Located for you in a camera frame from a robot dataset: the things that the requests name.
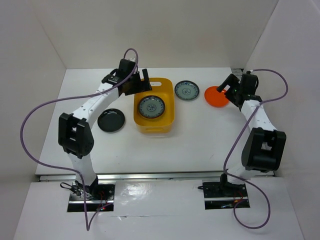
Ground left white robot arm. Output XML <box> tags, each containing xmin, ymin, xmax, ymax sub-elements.
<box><xmin>58</xmin><ymin>59</ymin><xmax>152</xmax><ymax>200</ymax></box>

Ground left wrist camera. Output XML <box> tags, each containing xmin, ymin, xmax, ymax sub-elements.
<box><xmin>129</xmin><ymin>57</ymin><xmax>138</xmax><ymax>65</ymax></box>

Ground purple cable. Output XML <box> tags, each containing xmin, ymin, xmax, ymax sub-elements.
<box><xmin>19</xmin><ymin>48</ymin><xmax>140</xmax><ymax>231</ymax></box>
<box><xmin>222</xmin><ymin>68</ymin><xmax>289</xmax><ymax>229</ymax></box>

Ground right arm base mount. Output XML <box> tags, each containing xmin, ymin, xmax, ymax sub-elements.
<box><xmin>197</xmin><ymin>181</ymin><xmax>250</xmax><ymax>210</ymax></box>

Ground blue patterned plate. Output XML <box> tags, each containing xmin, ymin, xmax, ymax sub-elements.
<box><xmin>137</xmin><ymin>95</ymin><xmax>166</xmax><ymax>119</ymax></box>
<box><xmin>174</xmin><ymin>80</ymin><xmax>200</xmax><ymax>101</ymax></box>

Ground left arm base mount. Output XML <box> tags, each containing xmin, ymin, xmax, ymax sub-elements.
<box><xmin>60</xmin><ymin>182</ymin><xmax>116</xmax><ymax>213</ymax></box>

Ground left base thin wires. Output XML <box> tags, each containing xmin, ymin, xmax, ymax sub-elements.
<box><xmin>59</xmin><ymin>181</ymin><xmax>111</xmax><ymax>210</ymax></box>

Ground yellow plastic bin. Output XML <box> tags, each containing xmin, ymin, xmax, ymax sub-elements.
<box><xmin>133</xmin><ymin>77</ymin><xmax>175</xmax><ymax>134</ymax></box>

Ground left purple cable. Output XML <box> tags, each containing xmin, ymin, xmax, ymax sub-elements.
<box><xmin>19</xmin><ymin>48</ymin><xmax>140</xmax><ymax>231</ymax></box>

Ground left black plate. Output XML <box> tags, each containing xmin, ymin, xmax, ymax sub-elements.
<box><xmin>97</xmin><ymin>108</ymin><xmax>126</xmax><ymax>133</ymax></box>

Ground right orange plate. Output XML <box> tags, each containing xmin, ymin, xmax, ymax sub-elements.
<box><xmin>204</xmin><ymin>86</ymin><xmax>230</xmax><ymax>108</ymax></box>

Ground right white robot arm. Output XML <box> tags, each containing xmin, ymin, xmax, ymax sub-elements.
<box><xmin>217</xmin><ymin>71</ymin><xmax>287</xmax><ymax>196</ymax></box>

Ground aluminium front rail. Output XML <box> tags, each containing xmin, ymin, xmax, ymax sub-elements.
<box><xmin>37</xmin><ymin>169</ymin><xmax>276</xmax><ymax>182</ymax></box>

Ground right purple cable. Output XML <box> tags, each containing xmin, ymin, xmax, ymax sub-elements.
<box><xmin>222</xmin><ymin>68</ymin><xmax>289</xmax><ymax>229</ymax></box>

